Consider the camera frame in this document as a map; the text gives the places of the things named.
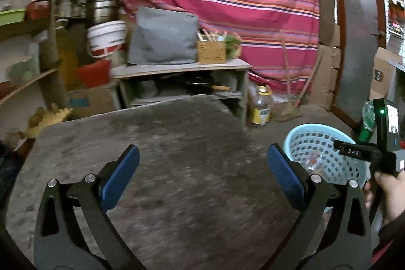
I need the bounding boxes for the wooden shelf unit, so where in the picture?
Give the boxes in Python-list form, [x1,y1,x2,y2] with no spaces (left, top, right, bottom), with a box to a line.
[0,0,116,109]

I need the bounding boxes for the grey metal door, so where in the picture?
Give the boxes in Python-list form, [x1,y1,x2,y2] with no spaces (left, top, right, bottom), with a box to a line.
[329,0,388,131]

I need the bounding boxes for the small red plastic basket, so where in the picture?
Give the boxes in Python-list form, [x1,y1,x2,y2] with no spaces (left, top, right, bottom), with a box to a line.
[26,0,51,20]

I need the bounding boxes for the green plastic tray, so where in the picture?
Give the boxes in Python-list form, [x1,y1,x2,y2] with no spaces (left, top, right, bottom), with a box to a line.
[0,8,27,26]

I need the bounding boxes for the low grey cabinet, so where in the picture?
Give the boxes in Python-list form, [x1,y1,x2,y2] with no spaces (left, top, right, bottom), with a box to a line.
[111,59,253,128]

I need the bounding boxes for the person's right hand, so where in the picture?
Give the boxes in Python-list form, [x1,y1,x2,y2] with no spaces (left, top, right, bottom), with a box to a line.
[362,170,405,226]

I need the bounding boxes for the cardboard egg tray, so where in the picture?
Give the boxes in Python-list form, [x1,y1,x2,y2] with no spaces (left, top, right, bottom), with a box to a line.
[27,104,73,138]

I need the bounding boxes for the green plastic bag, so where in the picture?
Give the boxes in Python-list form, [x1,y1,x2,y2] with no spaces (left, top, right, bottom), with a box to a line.
[357,101,377,144]

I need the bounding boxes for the stack of cardboard boxes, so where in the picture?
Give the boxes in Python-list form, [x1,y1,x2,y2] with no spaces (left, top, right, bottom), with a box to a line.
[312,0,342,106]

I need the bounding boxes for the pan with wooden handle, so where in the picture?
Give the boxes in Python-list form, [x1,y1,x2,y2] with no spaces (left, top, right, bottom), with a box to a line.
[187,77,231,92]

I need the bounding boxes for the broom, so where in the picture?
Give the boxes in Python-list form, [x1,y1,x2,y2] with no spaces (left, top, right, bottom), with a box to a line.
[275,30,320,122]

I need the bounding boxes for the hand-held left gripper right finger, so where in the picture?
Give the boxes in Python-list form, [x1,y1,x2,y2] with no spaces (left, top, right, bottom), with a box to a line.
[267,143,372,270]

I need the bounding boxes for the brown cardboard box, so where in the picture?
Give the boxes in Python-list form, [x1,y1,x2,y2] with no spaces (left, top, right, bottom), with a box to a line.
[68,85,119,119]

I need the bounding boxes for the yellow oil bottle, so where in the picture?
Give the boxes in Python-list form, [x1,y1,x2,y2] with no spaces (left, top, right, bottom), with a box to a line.
[251,85,274,127]

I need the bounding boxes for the small wicker basket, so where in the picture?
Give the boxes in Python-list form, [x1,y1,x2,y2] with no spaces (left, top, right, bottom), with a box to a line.
[197,40,227,65]

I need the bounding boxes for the red woven basket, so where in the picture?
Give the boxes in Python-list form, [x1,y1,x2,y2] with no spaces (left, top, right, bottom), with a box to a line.
[77,59,111,89]

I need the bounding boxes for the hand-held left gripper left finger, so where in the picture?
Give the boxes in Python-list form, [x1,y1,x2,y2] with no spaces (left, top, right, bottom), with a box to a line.
[33,144,149,270]

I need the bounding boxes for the stainless steel pot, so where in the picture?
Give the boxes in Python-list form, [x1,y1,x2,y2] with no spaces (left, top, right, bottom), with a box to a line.
[89,0,119,24]

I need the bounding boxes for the light blue plastic basket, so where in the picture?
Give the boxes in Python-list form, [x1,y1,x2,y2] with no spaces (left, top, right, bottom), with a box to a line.
[282,123,371,185]

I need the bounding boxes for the green leafy plant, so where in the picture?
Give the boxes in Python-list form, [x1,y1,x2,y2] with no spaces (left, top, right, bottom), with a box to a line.
[225,33,242,59]

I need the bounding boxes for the white red plastic bucket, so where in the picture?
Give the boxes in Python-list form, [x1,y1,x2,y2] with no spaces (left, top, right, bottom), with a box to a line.
[86,20,128,58]

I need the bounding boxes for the cardboard box with black label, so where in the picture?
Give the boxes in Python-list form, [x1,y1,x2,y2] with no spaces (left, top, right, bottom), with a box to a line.
[370,47,397,100]

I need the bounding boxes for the clear plastic container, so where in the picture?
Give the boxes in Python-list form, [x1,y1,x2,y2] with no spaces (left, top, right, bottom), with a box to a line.
[6,59,34,84]

